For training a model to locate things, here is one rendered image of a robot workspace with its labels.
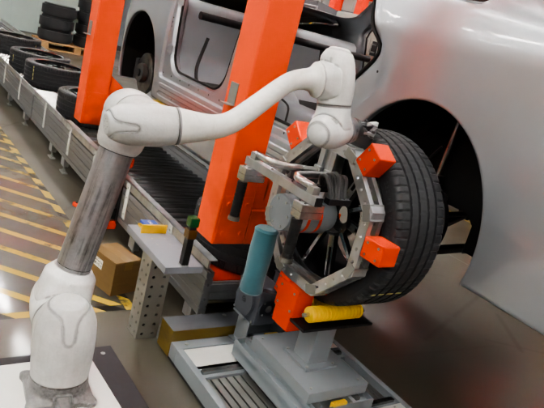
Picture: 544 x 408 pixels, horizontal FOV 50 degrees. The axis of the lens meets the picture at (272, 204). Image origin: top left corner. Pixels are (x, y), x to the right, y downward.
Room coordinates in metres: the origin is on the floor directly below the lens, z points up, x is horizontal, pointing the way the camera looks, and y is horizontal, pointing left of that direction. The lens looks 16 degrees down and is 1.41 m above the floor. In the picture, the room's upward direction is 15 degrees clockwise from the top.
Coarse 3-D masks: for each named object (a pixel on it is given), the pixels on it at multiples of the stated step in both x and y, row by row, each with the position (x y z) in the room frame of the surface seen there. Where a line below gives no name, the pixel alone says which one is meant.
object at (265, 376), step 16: (240, 352) 2.17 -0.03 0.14; (256, 352) 2.17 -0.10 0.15; (256, 368) 2.07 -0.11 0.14; (272, 368) 2.07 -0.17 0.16; (272, 384) 1.98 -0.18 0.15; (272, 400) 1.96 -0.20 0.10; (288, 400) 1.89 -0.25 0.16; (336, 400) 1.99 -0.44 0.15; (352, 400) 1.99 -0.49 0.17; (368, 400) 2.02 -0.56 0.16
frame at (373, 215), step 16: (304, 144) 2.10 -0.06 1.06; (288, 160) 2.15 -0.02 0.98; (304, 160) 2.17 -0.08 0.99; (352, 160) 1.89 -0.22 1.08; (288, 176) 2.20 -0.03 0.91; (272, 192) 2.19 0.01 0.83; (288, 192) 2.20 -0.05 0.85; (368, 192) 1.82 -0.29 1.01; (368, 208) 1.79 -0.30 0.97; (384, 208) 1.82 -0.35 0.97; (368, 224) 1.77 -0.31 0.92; (352, 256) 1.79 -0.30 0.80; (288, 272) 2.02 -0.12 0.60; (304, 272) 2.01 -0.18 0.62; (336, 272) 1.83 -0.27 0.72; (352, 272) 1.77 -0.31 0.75; (304, 288) 1.93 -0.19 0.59; (320, 288) 1.87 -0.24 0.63; (336, 288) 1.88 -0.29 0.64
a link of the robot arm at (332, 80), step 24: (336, 48) 1.72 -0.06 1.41; (288, 72) 1.67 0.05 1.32; (312, 72) 1.68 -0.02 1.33; (336, 72) 1.69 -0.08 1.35; (264, 96) 1.61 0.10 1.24; (312, 96) 1.71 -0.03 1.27; (336, 96) 1.69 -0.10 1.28; (192, 120) 1.50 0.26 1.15; (216, 120) 1.55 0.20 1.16; (240, 120) 1.58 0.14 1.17
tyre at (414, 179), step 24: (360, 144) 2.00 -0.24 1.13; (384, 144) 1.95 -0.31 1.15; (408, 144) 2.05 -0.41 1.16; (408, 168) 1.92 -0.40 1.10; (432, 168) 2.00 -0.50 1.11; (384, 192) 1.87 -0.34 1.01; (408, 192) 1.85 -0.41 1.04; (432, 192) 1.93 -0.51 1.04; (408, 216) 1.82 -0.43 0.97; (432, 216) 1.89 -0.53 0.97; (408, 240) 1.82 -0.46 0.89; (432, 240) 1.90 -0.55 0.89; (408, 264) 1.84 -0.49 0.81; (360, 288) 1.84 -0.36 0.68; (384, 288) 1.84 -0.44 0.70; (408, 288) 1.93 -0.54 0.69
